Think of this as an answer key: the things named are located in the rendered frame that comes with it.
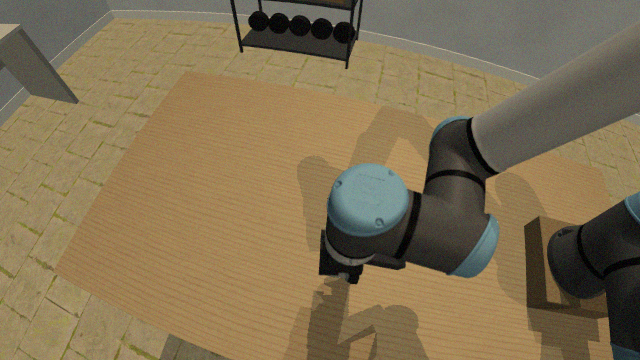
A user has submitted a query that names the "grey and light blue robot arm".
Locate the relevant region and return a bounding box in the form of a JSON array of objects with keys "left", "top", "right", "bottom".
[{"left": 324, "top": 20, "right": 640, "bottom": 360}]

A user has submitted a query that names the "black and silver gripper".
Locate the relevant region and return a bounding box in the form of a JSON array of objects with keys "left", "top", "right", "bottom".
[{"left": 319, "top": 230, "right": 364, "bottom": 284}]

